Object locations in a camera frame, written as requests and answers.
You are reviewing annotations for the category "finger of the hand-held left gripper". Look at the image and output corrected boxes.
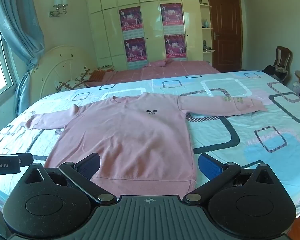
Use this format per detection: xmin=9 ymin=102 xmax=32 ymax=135
xmin=17 ymin=152 xmax=33 ymax=167

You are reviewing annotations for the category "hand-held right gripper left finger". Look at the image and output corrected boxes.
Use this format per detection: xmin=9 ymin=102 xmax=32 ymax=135
xmin=24 ymin=152 xmax=118 ymax=204

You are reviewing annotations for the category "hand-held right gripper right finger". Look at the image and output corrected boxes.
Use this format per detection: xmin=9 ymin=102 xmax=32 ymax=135
xmin=182 ymin=152 xmax=277 ymax=204

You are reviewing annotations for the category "pink sweatshirt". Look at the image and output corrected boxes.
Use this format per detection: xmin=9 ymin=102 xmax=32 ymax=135
xmin=20 ymin=92 xmax=268 ymax=197

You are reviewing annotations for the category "dark clothes pile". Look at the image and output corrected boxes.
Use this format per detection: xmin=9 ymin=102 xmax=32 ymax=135
xmin=264 ymin=64 xmax=289 ymax=80

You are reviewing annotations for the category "patterned light blue bed sheet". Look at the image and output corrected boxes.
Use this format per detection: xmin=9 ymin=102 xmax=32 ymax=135
xmin=0 ymin=70 xmax=300 ymax=218

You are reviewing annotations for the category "white brown patterned pillow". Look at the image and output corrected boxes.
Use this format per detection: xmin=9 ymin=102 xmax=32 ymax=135
xmin=54 ymin=78 xmax=91 ymax=92
xmin=76 ymin=66 xmax=98 ymax=81

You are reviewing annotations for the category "window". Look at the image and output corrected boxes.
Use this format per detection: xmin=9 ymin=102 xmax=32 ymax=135
xmin=0 ymin=10 xmax=18 ymax=103

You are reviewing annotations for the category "orange striped pillow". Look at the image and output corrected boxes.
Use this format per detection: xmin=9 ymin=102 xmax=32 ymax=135
xmin=89 ymin=70 xmax=115 ymax=82

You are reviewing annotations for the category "cream round headboard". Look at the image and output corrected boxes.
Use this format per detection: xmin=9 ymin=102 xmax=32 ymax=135
xmin=30 ymin=45 xmax=97 ymax=100

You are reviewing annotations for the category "pink checked bed cover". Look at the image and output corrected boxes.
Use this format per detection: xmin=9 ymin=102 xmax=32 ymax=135
xmin=86 ymin=59 xmax=222 ymax=88

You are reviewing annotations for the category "crumpled pink cloth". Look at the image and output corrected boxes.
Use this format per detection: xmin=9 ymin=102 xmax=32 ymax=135
xmin=144 ymin=59 xmax=175 ymax=67

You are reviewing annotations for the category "brown wooden chair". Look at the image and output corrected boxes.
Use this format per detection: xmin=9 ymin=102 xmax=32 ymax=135
xmin=265 ymin=46 xmax=293 ymax=85

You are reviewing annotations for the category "cream corner shelf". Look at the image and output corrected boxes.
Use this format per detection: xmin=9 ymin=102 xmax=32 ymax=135
xmin=197 ymin=0 xmax=215 ymax=65

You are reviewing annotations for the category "brown wooden door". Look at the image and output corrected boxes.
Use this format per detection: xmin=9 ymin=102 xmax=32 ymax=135
xmin=207 ymin=0 xmax=243 ymax=73

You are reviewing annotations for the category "light blue curtain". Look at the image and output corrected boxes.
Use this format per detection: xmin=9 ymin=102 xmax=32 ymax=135
xmin=0 ymin=0 xmax=45 ymax=110

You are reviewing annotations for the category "cream wardrobe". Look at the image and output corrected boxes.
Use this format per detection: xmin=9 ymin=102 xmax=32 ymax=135
xmin=84 ymin=0 xmax=203 ymax=72

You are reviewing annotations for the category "pink wall poster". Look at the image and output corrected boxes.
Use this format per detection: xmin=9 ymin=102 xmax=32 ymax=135
xmin=160 ymin=2 xmax=184 ymax=35
xmin=124 ymin=37 xmax=148 ymax=69
xmin=119 ymin=6 xmax=143 ymax=39
xmin=164 ymin=34 xmax=187 ymax=62

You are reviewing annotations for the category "wall lamp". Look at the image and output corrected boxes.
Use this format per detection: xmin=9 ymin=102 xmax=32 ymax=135
xmin=49 ymin=0 xmax=69 ymax=18

